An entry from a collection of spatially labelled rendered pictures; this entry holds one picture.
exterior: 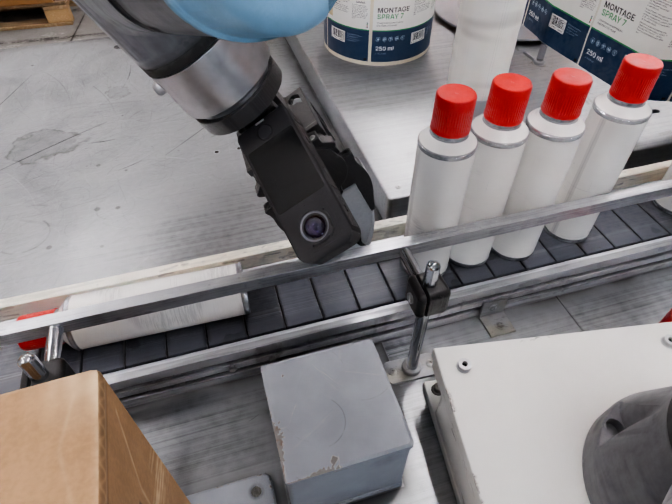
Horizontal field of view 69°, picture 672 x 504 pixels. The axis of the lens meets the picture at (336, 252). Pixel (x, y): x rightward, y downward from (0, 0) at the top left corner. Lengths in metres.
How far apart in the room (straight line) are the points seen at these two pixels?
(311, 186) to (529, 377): 0.26
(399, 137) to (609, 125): 0.31
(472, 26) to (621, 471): 0.55
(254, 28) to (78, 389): 0.15
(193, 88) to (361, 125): 0.45
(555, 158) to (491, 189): 0.06
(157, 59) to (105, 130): 0.59
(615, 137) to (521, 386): 0.25
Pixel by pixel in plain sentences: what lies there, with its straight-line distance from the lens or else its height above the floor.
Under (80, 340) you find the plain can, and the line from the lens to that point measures 0.50.
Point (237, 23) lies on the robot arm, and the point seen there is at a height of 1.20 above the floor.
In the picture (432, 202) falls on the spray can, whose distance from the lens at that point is 0.46.
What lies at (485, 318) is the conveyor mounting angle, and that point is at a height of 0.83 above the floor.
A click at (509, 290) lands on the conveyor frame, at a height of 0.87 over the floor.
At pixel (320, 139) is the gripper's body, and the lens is 0.39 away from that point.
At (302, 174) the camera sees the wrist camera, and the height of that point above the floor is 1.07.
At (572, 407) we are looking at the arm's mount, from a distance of 0.47.
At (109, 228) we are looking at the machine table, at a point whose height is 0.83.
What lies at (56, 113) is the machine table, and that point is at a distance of 1.01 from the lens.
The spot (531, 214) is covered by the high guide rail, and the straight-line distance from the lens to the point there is 0.51.
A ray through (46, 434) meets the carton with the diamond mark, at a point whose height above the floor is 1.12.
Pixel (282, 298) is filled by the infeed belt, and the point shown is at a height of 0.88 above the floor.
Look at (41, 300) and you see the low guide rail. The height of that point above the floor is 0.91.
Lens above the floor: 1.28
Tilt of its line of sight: 47 degrees down
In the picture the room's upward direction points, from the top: straight up
